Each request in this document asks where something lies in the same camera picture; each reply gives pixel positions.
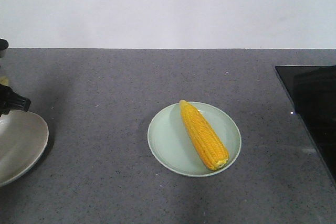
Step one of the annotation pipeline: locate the black gas stove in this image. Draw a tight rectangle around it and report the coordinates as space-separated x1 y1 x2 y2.
275 65 335 184

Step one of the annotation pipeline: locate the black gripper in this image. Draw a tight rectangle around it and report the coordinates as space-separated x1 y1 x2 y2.
1 84 31 115

